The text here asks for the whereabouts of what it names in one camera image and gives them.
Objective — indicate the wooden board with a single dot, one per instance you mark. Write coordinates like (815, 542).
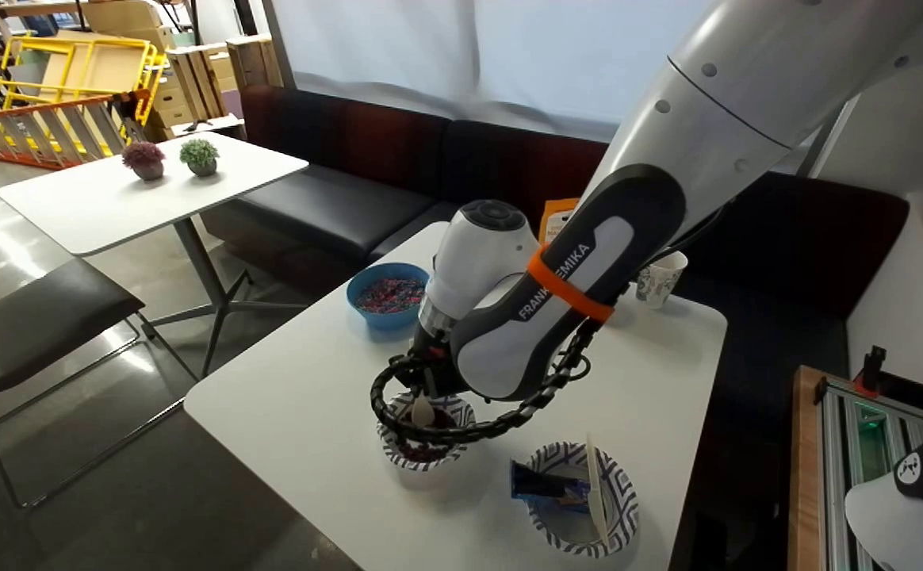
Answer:
(806, 477)

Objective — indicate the colourful candies heap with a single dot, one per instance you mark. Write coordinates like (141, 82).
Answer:
(392, 292)

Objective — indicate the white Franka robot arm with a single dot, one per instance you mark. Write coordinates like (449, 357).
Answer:
(757, 107)

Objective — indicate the light wooden cabinet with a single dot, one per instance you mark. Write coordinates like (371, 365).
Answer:
(178, 95)

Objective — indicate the white and black cap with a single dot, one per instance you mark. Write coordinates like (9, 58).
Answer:
(893, 518)

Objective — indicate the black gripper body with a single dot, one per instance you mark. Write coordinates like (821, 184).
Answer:
(429, 352)

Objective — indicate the white curtain screen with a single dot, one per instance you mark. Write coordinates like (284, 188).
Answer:
(479, 52)

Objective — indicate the white side table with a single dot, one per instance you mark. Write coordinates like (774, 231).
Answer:
(88, 201)

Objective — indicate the white flat sachet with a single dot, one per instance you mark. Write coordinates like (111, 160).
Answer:
(596, 495)

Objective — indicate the dark red bench backrest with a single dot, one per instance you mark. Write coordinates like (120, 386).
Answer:
(374, 137)

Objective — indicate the green decorative plant ball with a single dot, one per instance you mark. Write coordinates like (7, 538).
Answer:
(198, 156)

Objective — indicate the aluminium frame stand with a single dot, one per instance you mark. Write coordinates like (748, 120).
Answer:
(851, 431)

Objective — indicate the dark chair with metal legs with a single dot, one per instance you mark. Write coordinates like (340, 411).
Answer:
(26, 317)

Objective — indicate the short black bench cushion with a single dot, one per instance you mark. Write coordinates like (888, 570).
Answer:
(320, 207)

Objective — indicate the maroon decorative plant ball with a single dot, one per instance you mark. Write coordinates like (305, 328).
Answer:
(142, 160)

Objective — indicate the cream plastic spoon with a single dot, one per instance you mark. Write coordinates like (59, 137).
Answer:
(418, 406)

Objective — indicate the blue plastic bowl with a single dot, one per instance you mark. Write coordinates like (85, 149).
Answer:
(374, 317)

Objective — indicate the patterned paper bowl with packets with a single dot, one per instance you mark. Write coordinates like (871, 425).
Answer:
(620, 495)

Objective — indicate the yellow metal rack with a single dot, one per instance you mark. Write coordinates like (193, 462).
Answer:
(66, 44)

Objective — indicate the orange snack pouch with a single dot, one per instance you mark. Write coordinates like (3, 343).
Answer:
(555, 217)

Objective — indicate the dark blue packet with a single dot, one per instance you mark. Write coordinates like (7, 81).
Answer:
(543, 493)

